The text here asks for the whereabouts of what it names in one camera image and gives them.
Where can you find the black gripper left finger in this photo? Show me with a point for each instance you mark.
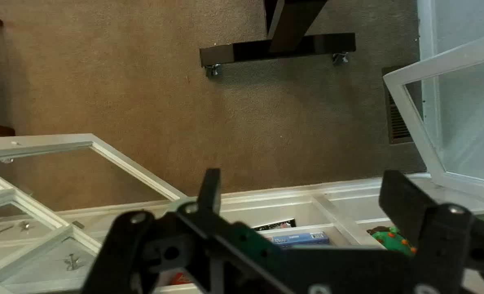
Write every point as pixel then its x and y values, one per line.
pixel 209 198

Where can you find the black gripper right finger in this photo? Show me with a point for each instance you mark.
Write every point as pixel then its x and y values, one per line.
pixel 404 203

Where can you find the blue box on shelf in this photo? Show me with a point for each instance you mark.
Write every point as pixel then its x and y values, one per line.
pixel 302 239

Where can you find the green toy on shelf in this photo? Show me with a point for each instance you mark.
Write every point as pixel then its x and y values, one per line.
pixel 393 240

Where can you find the white glass cabinet door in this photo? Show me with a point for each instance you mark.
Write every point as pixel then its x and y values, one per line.
pixel 80 170
pixel 442 103

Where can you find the white glass cabinet door left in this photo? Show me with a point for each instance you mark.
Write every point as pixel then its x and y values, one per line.
pixel 80 170

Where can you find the black table base with casters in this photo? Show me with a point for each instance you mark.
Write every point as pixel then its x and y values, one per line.
pixel 287 23

